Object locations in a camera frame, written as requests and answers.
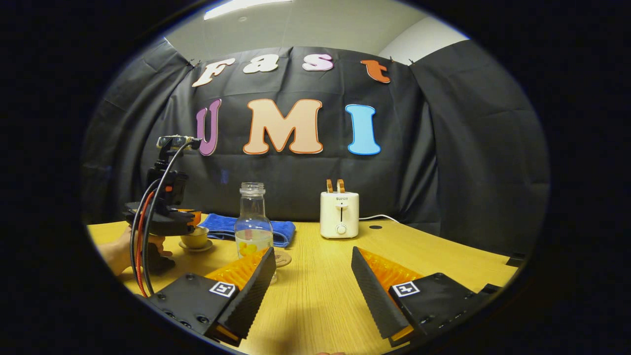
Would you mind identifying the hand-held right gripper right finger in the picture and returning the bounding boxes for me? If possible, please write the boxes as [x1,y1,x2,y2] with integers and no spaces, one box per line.
[351,247,489,347]

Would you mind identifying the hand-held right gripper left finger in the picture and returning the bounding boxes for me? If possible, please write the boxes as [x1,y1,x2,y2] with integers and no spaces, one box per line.
[147,247,277,347]

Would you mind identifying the yellow teacup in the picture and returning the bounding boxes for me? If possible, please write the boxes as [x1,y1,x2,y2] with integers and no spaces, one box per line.
[180,226,210,249]

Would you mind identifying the clear glass water bottle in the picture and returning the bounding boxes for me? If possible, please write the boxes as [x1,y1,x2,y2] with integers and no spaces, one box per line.
[234,182,278,285]

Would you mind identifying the blue towel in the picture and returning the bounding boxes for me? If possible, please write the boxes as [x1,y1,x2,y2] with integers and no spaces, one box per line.
[199,213,296,248]

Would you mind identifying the yellow saucer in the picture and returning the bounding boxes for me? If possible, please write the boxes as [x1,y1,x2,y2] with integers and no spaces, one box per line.
[178,239,213,253]

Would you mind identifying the white toaster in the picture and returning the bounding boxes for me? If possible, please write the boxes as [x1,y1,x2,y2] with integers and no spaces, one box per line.
[320,191,359,240]

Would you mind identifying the black backdrop cloth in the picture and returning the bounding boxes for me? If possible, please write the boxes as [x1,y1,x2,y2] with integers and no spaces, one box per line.
[81,37,550,257]

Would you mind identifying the ceiling light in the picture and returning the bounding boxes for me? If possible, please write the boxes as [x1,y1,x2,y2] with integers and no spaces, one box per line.
[204,0,292,20]

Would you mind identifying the red gripper cable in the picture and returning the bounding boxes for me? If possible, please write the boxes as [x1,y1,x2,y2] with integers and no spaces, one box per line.
[135,190,156,297]

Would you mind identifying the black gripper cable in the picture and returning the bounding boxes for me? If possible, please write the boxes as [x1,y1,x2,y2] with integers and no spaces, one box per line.
[129,141,193,296]

